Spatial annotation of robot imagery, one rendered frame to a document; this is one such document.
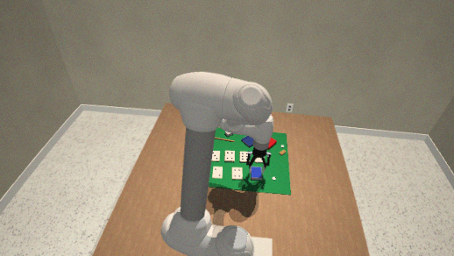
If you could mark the green felt mat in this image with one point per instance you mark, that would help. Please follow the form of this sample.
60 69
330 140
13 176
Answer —
278 166

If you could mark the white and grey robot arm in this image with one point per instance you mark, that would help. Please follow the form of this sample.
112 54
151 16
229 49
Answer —
206 101

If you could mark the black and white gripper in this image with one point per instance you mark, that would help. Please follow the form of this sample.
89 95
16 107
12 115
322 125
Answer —
258 154

